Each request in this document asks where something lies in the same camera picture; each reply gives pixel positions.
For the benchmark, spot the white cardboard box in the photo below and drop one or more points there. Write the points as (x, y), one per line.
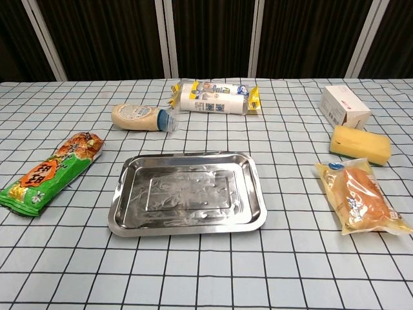
(342, 105)

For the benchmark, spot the yellow sponge green base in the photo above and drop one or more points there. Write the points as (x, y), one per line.
(359, 145)

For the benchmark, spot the white partition frame post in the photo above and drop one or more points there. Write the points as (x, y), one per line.
(45, 38)
(166, 38)
(359, 38)
(258, 38)

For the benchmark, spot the green snack bag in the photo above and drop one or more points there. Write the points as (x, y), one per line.
(51, 174)

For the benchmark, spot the bread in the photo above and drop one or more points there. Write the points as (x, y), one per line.
(361, 197)

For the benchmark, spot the stainless steel rectangular tray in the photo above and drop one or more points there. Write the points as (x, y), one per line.
(187, 193)

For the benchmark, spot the white roll pack yellow ends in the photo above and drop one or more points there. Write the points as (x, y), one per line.
(213, 97)

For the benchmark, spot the checkered grey tablecloth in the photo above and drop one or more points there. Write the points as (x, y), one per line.
(206, 258)

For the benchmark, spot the beige sauce bottle blue cap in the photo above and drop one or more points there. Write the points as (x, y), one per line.
(138, 117)

